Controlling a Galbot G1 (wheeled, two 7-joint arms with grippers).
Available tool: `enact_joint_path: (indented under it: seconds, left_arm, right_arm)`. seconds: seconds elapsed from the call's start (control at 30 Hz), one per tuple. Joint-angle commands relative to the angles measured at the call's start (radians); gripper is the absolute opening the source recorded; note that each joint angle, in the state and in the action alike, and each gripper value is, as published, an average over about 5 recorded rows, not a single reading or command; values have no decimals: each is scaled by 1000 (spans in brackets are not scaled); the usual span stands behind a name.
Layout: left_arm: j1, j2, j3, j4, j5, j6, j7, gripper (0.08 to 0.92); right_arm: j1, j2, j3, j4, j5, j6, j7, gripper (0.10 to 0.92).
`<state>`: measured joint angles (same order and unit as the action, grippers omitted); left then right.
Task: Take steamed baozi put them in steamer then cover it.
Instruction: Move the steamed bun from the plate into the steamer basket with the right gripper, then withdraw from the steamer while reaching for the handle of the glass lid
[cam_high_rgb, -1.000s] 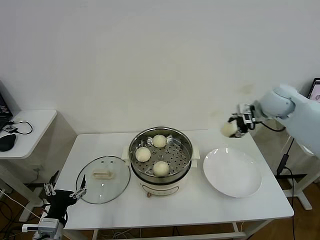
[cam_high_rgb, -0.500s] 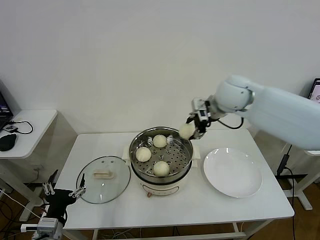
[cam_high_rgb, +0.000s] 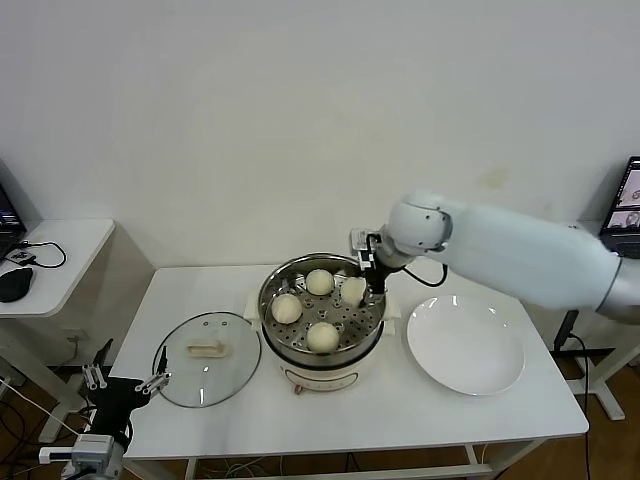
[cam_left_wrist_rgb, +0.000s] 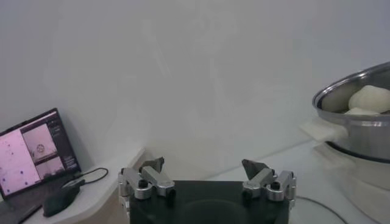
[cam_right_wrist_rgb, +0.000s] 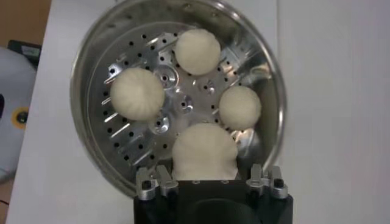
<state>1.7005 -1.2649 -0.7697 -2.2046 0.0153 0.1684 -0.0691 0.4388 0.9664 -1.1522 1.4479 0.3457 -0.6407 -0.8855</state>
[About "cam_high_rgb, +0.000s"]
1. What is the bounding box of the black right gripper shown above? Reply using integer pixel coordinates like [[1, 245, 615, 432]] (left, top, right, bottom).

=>
[[356, 234, 389, 309]]

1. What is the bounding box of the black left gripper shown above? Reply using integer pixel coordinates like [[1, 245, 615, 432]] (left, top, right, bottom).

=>
[[82, 338, 172, 436]]

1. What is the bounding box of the white steamed baozi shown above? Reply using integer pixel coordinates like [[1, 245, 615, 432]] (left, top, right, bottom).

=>
[[340, 278, 366, 307], [271, 293, 304, 325], [305, 322, 340, 354], [305, 268, 335, 296]]

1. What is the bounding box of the glass lid with cream handle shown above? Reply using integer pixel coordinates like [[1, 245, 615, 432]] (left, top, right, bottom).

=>
[[151, 310, 263, 410]]

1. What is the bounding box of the perforated steel steamer basket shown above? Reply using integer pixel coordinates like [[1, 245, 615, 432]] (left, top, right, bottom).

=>
[[244, 253, 402, 357]]

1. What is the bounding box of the round white plate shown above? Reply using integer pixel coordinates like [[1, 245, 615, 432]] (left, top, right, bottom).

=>
[[405, 294, 526, 397]]

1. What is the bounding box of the white side desk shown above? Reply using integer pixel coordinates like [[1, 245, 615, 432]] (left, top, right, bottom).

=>
[[0, 218, 157, 445], [507, 219, 640, 421]]

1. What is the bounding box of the black computer mouse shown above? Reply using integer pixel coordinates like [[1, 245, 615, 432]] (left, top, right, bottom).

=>
[[0, 267, 35, 304]]

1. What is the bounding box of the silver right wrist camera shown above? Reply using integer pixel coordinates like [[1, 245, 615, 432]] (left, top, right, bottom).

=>
[[349, 228, 374, 256]]

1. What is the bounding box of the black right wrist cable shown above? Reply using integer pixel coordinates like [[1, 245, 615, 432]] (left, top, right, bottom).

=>
[[401, 263, 449, 288]]

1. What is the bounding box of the white floor cable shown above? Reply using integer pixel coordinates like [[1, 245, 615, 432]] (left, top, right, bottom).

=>
[[0, 377, 84, 440]]

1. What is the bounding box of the black floor cable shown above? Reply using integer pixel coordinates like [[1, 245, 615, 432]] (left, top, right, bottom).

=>
[[0, 399, 46, 480]]

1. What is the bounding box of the thin black looped cable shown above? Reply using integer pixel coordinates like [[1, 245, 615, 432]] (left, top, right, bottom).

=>
[[19, 241, 67, 270]]

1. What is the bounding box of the white cable bundle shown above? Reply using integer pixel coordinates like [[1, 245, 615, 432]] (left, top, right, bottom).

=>
[[219, 459, 264, 480]]

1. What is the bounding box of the white table frame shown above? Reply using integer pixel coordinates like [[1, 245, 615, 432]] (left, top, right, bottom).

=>
[[119, 439, 551, 480]]

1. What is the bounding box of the black cable with adapter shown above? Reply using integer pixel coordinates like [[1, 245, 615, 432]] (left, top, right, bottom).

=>
[[553, 308, 594, 480]]

